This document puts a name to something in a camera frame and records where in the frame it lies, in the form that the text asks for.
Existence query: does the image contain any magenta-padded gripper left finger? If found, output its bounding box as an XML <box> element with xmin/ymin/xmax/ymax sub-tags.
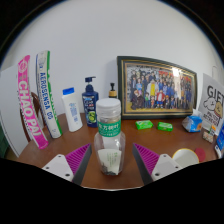
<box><xmin>42</xmin><ymin>143</ymin><xmax>93</xmax><ymax>185</ymax></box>

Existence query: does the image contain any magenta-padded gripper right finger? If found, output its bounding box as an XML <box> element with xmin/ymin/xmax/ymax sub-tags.
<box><xmin>132</xmin><ymin>143</ymin><xmax>184</xmax><ymax>185</ymax></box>

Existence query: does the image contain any clear green-labelled drink bottle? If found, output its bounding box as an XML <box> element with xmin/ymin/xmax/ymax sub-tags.
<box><xmin>93</xmin><ymin>97</ymin><xmax>127</xmax><ymax>176</ymax></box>

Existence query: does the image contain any green soap bar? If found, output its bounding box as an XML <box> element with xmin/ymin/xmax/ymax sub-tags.
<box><xmin>157</xmin><ymin>121</ymin><xmax>174</xmax><ymax>132</ymax></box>
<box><xmin>135</xmin><ymin>119</ymin><xmax>154</xmax><ymax>131</ymax></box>

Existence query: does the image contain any white flowered yellow-rimmed mug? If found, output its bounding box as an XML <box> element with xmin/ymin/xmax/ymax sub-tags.
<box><xmin>171</xmin><ymin>147</ymin><xmax>200</xmax><ymax>169</ymax></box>

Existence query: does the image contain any white blue-capped lotion bottle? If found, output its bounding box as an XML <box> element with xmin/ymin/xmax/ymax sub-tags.
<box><xmin>61</xmin><ymin>87</ymin><xmax>84</xmax><ymax>133</ymax></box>

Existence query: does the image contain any dark blue pump bottle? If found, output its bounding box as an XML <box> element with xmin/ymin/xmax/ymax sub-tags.
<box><xmin>81</xmin><ymin>76</ymin><xmax>100</xmax><ymax>128</ymax></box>

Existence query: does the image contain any blue tissue pack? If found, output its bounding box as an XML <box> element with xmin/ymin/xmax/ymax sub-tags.
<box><xmin>181</xmin><ymin>109</ymin><xmax>204</xmax><ymax>133</ymax></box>

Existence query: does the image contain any small patterned flat pack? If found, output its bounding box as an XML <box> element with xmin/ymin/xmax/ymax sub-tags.
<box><xmin>202</xmin><ymin>130</ymin><xmax>215</xmax><ymax>144</ymax></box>

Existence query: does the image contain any white green shuttlecock tube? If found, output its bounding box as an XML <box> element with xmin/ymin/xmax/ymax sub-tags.
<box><xmin>35</xmin><ymin>50</ymin><xmax>64</xmax><ymax>139</ymax></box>

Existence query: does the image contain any dark framed group photo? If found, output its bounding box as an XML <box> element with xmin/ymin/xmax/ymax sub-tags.
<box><xmin>116</xmin><ymin>55</ymin><xmax>198</xmax><ymax>120</ymax></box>

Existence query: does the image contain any amber pump bottle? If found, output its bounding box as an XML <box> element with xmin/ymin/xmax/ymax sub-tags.
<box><xmin>108</xmin><ymin>82</ymin><xmax>118</xmax><ymax>100</ymax></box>

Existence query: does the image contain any pink shuttlecock tube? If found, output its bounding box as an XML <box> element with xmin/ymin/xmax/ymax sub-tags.
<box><xmin>17</xmin><ymin>54</ymin><xmax>50</xmax><ymax>150</ymax></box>

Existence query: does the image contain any blue detergent bottle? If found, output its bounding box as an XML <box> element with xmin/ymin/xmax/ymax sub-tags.
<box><xmin>214</xmin><ymin>123</ymin><xmax>224</xmax><ymax>159</ymax></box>

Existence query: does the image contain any white printed gift bag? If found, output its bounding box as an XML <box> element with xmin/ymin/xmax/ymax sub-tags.
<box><xmin>197</xmin><ymin>73</ymin><xmax>224</xmax><ymax>128</ymax></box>

